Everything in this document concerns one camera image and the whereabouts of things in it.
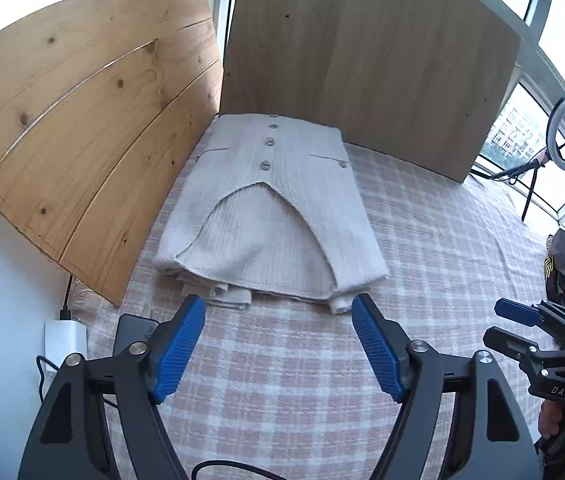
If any black power bank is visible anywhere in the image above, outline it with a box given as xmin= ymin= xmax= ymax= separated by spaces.
xmin=112 ymin=313 xmax=159 ymax=357

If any cream knit sweater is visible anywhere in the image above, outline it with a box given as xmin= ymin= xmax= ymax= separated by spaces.
xmin=175 ymin=280 xmax=359 ymax=317

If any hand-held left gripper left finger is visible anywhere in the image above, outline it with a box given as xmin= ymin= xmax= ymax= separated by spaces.
xmin=17 ymin=294 xmax=207 ymax=480

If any pine wood board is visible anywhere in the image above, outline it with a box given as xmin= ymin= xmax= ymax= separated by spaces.
xmin=0 ymin=0 xmax=224 ymax=307

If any light laminate wood board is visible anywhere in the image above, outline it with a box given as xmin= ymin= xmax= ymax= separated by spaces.
xmin=219 ymin=0 xmax=521 ymax=185

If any pink plaid blanket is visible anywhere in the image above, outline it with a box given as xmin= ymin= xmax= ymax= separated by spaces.
xmin=70 ymin=130 xmax=565 ymax=480

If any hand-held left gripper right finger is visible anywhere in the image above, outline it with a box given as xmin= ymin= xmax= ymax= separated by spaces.
xmin=351 ymin=293 xmax=543 ymax=480

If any white power adapter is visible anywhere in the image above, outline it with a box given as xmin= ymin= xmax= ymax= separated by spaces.
xmin=44 ymin=318 xmax=88 ymax=377

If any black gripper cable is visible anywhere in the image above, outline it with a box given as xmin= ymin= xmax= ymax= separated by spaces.
xmin=191 ymin=459 xmax=286 ymax=480

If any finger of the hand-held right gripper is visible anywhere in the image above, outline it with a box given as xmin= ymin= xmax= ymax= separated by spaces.
xmin=483 ymin=326 xmax=546 ymax=363
xmin=494 ymin=298 xmax=565 ymax=335

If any black tripod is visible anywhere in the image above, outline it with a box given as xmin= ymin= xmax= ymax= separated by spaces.
xmin=489 ymin=152 xmax=551 ymax=224

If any cream buttoned vest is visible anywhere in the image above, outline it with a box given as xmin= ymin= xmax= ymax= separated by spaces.
xmin=154 ymin=114 xmax=391 ymax=302

